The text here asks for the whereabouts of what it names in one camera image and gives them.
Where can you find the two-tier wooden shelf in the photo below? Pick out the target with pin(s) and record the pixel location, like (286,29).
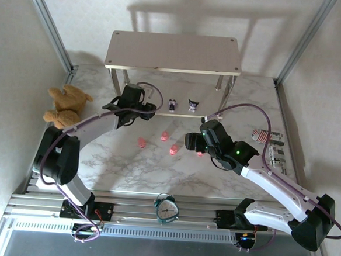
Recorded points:
(175,52)

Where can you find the green alarm clock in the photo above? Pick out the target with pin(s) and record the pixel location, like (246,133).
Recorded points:
(166,210)

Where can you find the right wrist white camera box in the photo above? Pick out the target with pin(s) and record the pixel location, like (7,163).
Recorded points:
(207,119)

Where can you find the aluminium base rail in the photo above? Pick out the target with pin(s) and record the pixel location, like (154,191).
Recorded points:
(199,216)

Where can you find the pink plastic pig toy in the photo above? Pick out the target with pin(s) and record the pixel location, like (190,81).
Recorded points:
(164,136)
(199,153)
(142,142)
(174,149)

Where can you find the brown teddy bear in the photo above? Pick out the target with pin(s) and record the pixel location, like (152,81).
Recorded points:
(66,106)

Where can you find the black hooded toy figure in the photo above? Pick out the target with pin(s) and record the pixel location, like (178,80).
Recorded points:
(193,105)

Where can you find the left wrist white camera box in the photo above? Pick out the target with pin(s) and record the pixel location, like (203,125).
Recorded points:
(149,94)

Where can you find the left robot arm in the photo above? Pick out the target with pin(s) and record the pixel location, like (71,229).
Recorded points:
(66,158)

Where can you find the aluminium frame post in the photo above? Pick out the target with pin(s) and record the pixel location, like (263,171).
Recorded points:
(49,23)
(304,40)

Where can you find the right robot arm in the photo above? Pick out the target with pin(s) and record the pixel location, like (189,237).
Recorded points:
(309,231)

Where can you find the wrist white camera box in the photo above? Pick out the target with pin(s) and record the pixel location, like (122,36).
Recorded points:
(207,119)
(149,94)

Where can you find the red striped small package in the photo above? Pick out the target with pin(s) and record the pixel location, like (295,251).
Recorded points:
(260,136)

